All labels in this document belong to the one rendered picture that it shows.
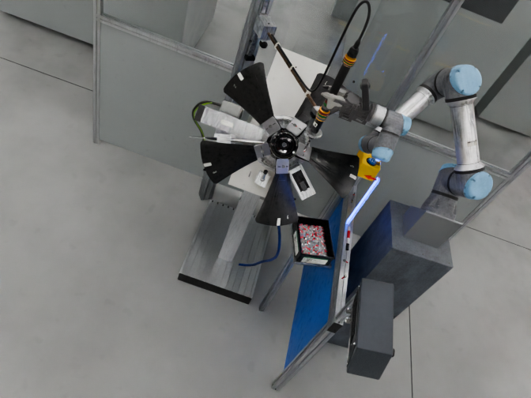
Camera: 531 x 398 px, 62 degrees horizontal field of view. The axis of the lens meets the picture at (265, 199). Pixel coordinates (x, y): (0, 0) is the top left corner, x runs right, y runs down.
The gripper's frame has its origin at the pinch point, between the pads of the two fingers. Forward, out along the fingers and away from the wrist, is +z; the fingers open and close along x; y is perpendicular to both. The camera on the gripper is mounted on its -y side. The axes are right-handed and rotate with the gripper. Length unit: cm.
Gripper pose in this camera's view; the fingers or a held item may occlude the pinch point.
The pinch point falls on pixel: (325, 89)
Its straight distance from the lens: 174.4
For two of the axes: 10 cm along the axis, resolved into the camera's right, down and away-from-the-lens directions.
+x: 2.1, -7.0, 6.8
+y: -2.9, 6.2, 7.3
